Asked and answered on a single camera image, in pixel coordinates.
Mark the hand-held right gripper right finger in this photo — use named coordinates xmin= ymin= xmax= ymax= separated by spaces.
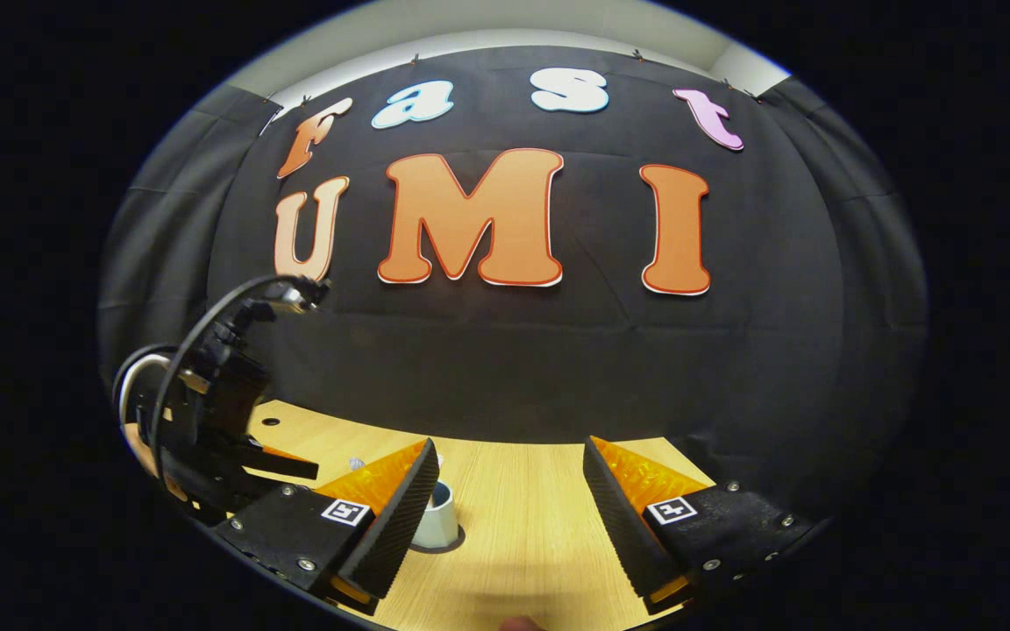
xmin=581 ymin=436 xmax=822 ymax=615

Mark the black backdrop cloth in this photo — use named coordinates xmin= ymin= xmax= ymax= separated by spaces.
xmin=100 ymin=46 xmax=928 ymax=518

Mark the light blue cup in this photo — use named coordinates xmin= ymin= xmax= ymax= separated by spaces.
xmin=409 ymin=479 xmax=462 ymax=551

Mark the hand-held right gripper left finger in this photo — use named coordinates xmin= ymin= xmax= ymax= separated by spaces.
xmin=211 ymin=438 xmax=441 ymax=615

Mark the wooden desktop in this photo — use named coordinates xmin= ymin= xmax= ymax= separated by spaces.
xmin=174 ymin=399 xmax=716 ymax=631

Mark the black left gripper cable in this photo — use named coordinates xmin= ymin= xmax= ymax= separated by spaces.
xmin=113 ymin=274 xmax=313 ymax=492

